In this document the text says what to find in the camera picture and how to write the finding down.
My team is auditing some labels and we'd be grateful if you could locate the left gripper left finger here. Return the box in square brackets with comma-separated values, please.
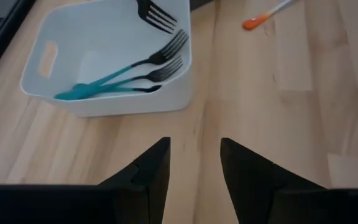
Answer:
[99, 138, 171, 224]

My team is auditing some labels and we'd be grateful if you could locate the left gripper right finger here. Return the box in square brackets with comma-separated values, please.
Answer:
[221, 138, 326, 224]

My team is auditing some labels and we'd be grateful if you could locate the teal-handled black fork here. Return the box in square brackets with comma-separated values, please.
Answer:
[54, 29, 190, 101]
[82, 83, 163, 96]
[137, 0, 178, 34]
[73, 55, 183, 97]

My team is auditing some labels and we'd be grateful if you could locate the white plastic bin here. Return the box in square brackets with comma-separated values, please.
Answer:
[19, 0, 194, 118]

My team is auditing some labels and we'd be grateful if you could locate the orange-handled silver fork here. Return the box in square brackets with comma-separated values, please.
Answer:
[242, 0, 296, 31]

